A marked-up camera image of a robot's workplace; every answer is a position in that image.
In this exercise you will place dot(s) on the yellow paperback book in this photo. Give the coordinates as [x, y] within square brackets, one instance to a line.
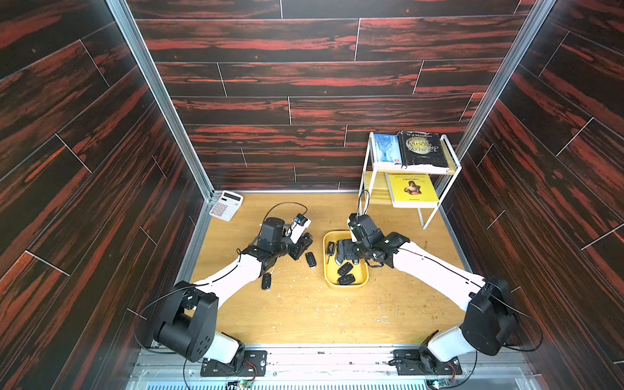
[411, 190]

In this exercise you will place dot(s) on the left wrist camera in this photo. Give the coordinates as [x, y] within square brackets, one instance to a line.
[298, 227]

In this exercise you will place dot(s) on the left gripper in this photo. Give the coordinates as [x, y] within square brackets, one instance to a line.
[298, 249]

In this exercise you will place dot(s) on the white wire shelf rack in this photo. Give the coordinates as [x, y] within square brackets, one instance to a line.
[412, 170]

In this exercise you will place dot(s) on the black car key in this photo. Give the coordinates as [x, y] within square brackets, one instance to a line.
[266, 282]
[310, 259]

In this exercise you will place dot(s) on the blue white book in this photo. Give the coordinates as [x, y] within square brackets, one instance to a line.
[386, 149]

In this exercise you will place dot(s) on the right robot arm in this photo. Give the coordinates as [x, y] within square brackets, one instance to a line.
[489, 317]

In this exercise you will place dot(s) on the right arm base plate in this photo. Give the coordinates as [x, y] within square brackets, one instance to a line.
[415, 362]

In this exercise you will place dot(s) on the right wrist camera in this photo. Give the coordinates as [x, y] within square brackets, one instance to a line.
[361, 226]

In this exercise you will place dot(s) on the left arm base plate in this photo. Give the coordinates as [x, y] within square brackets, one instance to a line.
[250, 363]

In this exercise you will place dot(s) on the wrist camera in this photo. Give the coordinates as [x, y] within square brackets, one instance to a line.
[361, 226]
[298, 227]

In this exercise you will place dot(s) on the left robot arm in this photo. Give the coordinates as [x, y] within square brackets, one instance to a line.
[184, 320]

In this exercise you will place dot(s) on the black hardcover book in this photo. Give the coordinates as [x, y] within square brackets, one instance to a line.
[421, 149]

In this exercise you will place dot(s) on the white calculator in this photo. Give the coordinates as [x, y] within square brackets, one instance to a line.
[227, 205]

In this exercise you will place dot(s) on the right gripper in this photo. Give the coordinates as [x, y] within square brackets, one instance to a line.
[344, 250]

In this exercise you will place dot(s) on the yellow storage tray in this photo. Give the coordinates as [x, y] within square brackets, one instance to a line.
[341, 269]

